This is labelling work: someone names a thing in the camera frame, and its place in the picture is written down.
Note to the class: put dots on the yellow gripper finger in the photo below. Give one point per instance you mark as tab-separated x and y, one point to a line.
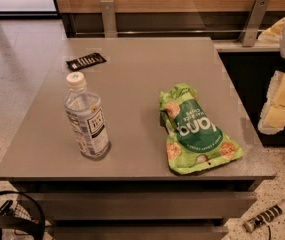
272	34

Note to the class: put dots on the left metal bracket post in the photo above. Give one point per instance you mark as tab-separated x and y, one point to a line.
109	18

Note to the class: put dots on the white power strip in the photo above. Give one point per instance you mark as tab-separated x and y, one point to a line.
265	217

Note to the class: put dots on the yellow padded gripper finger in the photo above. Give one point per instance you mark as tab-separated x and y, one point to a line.
272	117

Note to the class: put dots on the metal bracket post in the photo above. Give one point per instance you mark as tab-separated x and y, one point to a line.
248	35
109	18

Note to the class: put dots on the right metal bracket post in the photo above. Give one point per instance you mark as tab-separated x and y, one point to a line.
248	35

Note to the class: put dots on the black rxbar chocolate bar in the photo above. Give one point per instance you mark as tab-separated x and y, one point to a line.
85	61

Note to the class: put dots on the clear plastic water bottle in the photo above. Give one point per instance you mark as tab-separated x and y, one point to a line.
86	117

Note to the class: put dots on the green rice chip bag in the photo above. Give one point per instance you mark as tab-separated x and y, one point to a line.
194	143

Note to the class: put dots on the black wire basket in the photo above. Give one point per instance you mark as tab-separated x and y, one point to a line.
21	217

